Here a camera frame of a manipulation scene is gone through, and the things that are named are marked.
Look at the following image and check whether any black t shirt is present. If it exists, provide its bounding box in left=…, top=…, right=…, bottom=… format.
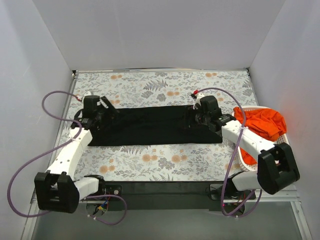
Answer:
left=89, top=105, right=223, bottom=147

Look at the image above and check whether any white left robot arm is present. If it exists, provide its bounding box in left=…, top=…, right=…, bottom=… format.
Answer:
left=34, top=95, right=119, bottom=214

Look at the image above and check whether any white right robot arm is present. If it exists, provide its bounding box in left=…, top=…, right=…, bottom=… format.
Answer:
left=191, top=92, right=301, bottom=199

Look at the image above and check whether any orange t shirt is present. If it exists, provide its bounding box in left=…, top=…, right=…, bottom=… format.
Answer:
left=233, top=106, right=287, bottom=166

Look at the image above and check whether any white laundry basket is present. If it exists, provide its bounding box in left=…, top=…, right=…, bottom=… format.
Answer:
left=236, top=105, right=289, bottom=172

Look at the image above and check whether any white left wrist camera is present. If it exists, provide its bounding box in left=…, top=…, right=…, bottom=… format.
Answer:
left=76, top=91, right=93, bottom=102

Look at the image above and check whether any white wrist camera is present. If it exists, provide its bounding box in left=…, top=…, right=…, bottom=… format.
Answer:
left=191, top=90, right=205, bottom=110
left=76, top=91, right=93, bottom=102

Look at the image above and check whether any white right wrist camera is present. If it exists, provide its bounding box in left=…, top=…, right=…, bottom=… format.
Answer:
left=191, top=90, right=205, bottom=110

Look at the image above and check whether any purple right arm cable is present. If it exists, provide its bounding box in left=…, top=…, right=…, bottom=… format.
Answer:
left=191, top=87, right=263, bottom=217

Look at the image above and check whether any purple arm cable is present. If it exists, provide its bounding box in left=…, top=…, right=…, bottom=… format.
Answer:
left=191, top=87, right=263, bottom=217
left=6, top=90, right=128, bottom=226

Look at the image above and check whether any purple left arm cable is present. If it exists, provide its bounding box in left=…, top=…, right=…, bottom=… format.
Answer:
left=6, top=90, right=128, bottom=226

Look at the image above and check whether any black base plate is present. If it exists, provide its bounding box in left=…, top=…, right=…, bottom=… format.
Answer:
left=74, top=175, right=257, bottom=212

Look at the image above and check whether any aluminium frame rail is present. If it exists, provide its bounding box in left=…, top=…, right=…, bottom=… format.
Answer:
left=222, top=184, right=300, bottom=204

